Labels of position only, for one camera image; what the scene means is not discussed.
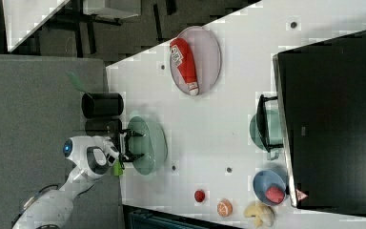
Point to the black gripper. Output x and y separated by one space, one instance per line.
117 135

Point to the green plastic strainer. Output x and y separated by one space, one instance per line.
150 146

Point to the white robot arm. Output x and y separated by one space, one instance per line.
92 157

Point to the green small object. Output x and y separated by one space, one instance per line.
117 169

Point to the black cylindrical container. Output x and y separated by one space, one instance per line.
102 105

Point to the green spatula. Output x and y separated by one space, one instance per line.
77 83

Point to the small red fruit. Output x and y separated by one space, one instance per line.
199 195

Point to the red ketchup bottle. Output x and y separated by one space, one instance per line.
182 57

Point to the orange slice toy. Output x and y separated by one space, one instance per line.
224 208

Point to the grey round plate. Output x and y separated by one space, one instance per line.
207 59

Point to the blue bowl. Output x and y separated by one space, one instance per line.
265 179

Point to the yellow banana toy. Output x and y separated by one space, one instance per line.
261 214

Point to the red fruit in bowl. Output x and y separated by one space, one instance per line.
275 195

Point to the white side table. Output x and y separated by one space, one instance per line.
23 17

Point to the black microwave oven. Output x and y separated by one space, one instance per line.
321 96

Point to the black oven door handle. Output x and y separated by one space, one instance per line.
262 123

